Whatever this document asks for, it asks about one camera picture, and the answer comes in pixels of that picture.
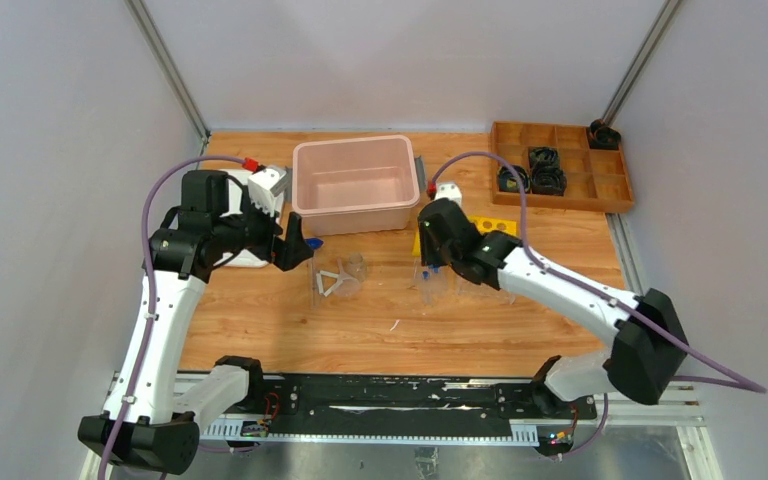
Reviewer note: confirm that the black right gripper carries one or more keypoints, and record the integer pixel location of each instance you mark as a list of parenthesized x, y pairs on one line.
[(428, 255)]

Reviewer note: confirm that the white clay triangle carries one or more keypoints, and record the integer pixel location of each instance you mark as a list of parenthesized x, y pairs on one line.
[(327, 282)]

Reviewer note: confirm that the aluminium frame post right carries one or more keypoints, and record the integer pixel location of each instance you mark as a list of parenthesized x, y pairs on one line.
[(656, 32)]

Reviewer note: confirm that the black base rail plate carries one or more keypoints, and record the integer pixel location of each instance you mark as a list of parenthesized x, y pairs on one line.
[(404, 408)]

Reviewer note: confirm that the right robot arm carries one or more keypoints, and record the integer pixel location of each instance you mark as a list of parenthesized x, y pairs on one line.
[(639, 332)]

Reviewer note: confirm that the yellow test tube rack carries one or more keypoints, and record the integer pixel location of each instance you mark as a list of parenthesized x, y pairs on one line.
[(482, 223)]

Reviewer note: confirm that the aluminium frame post left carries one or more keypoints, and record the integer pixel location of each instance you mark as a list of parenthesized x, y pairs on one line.
[(152, 35)]

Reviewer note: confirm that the small glass beaker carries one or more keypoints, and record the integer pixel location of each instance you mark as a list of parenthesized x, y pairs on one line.
[(357, 266)]

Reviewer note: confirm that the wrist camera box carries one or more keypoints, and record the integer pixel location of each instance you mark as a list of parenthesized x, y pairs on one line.
[(449, 191), (267, 189)]

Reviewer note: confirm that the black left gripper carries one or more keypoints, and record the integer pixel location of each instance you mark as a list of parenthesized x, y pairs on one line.
[(288, 240)]

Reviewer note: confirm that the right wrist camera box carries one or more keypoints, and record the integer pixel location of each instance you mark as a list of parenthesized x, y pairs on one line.
[(449, 191)]

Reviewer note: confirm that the clear glass funnel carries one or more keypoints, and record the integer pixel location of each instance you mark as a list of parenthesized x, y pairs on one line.
[(346, 285)]

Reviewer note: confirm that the aluminium frame post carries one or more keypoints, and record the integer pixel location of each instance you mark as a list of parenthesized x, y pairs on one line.
[(656, 32), (152, 35)]

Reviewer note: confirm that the blue capped test tube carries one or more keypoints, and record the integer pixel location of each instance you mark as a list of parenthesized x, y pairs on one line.
[(431, 282), (423, 285)]

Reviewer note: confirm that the clear test tube blue cap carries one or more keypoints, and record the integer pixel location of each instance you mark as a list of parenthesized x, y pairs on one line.
[(440, 281)]

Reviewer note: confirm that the pink plastic storage bin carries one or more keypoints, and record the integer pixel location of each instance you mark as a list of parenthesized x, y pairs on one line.
[(355, 185)]

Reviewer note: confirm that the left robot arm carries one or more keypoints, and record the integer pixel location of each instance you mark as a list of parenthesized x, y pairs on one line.
[(143, 424)]

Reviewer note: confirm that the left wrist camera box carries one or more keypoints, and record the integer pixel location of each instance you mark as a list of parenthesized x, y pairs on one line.
[(267, 189)]

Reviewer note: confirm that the wooden compartment tray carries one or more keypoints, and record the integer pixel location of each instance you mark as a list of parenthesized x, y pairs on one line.
[(562, 166)]

